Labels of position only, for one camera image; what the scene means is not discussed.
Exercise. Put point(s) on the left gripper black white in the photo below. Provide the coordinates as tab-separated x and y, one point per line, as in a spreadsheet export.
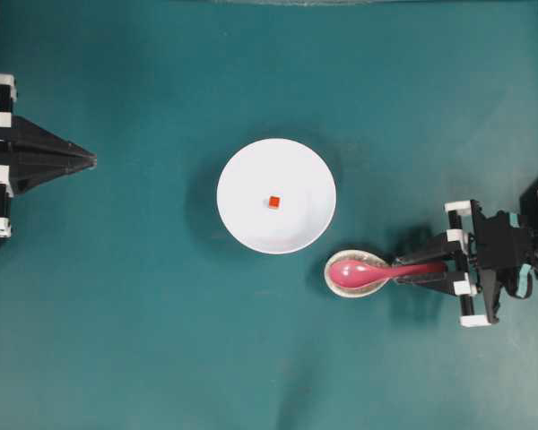
17	178

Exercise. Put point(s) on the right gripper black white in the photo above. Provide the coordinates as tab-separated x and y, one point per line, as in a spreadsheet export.
500	248

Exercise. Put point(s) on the pink spoon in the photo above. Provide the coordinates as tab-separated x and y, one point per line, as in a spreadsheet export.
356	274

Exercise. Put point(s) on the red block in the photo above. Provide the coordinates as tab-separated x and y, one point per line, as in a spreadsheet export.
274	202

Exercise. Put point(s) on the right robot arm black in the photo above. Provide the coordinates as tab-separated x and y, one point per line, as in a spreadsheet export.
528	208

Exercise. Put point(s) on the small speckled spoon rest dish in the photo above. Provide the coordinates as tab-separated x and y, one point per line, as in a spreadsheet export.
358	255

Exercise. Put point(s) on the white bowl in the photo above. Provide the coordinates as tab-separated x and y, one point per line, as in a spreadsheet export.
284	168

